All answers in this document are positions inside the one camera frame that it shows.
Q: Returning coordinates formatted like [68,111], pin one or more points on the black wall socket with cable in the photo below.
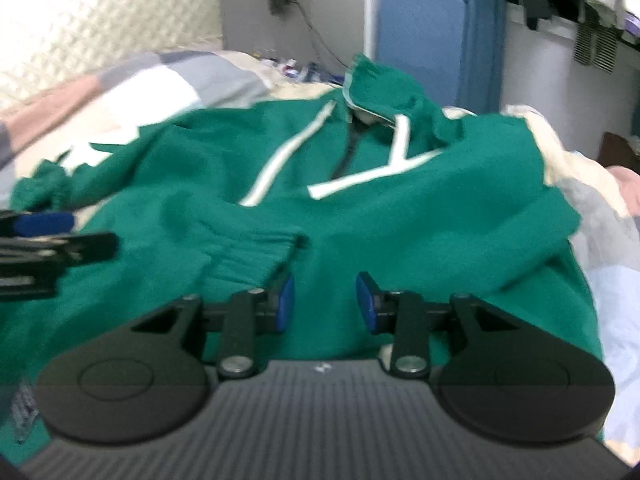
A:
[301,38]

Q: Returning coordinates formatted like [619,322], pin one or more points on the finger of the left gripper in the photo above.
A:
[38,248]

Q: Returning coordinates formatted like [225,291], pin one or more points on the brown wooden nightstand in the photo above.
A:
[615,150]

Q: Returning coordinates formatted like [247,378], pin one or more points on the green hooded sweatshirt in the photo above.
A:
[369,177]

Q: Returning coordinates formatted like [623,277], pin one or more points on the cream quilted headboard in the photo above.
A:
[47,42]

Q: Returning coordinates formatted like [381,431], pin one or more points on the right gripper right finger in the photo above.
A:
[501,377]

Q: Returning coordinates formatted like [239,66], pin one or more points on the patchwork pastel bed quilt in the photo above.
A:
[113,105]

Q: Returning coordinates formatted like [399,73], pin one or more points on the blue curtain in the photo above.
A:
[484,36]

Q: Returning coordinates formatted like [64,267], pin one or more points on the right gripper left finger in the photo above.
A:
[153,375]

